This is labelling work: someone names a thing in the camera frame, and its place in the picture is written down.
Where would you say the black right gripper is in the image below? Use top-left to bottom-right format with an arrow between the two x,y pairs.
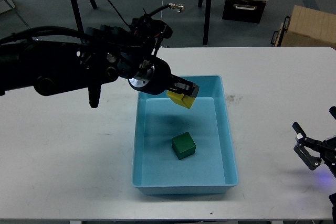
292,106 -> 336,176

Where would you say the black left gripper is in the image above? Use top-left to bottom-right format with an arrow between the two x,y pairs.
128,58 -> 200,98

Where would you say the yellow wooden block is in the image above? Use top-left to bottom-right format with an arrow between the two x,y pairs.
167,91 -> 196,109

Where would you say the green wooden block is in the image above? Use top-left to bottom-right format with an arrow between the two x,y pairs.
172,132 -> 196,160

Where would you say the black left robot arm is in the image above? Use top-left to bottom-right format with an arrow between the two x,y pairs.
1,0 -> 199,108

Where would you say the cardboard box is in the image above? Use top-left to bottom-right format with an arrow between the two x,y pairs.
279,5 -> 335,49

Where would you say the blue plastic bin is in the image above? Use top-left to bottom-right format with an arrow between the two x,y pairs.
132,76 -> 239,195

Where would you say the wooden cabinet at left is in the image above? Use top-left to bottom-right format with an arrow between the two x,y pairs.
0,0 -> 16,14

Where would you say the grey chair leg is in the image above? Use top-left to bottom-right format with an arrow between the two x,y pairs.
3,0 -> 30,29

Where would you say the black crate with handle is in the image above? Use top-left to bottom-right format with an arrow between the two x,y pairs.
222,0 -> 267,24

